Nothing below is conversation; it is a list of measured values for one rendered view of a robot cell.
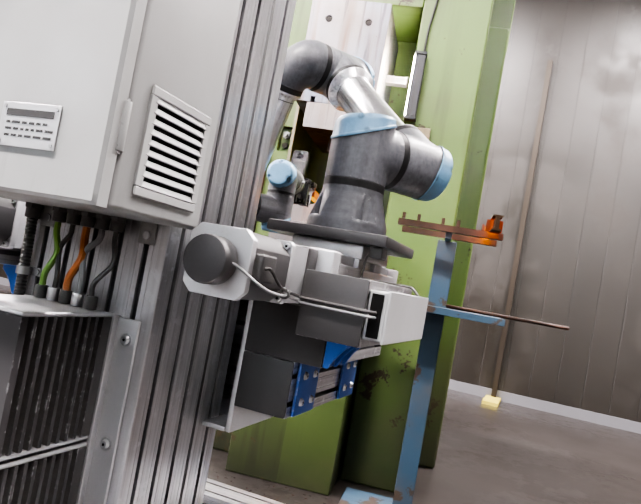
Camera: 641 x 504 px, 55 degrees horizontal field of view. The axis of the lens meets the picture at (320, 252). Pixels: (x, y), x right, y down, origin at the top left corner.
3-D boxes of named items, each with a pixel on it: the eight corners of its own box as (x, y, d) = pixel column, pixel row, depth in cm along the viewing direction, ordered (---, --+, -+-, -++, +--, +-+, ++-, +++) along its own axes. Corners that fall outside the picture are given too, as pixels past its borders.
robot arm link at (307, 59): (294, 31, 137) (217, 220, 154) (334, 49, 143) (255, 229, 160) (276, 20, 146) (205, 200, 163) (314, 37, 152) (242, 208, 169)
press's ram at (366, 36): (396, 112, 221) (415, 5, 223) (294, 99, 229) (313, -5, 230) (401, 141, 263) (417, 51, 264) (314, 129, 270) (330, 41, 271)
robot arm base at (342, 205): (372, 235, 106) (383, 179, 106) (293, 223, 111) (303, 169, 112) (393, 245, 120) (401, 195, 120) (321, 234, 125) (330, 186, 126)
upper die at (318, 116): (355, 133, 223) (359, 107, 224) (302, 126, 227) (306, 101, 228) (366, 158, 265) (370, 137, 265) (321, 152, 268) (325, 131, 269)
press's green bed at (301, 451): (328, 496, 210) (353, 361, 212) (224, 470, 217) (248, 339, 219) (349, 455, 265) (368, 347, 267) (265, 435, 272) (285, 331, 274)
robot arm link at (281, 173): (262, 186, 162) (267, 155, 163) (272, 193, 173) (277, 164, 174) (290, 190, 161) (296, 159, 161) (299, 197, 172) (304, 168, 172)
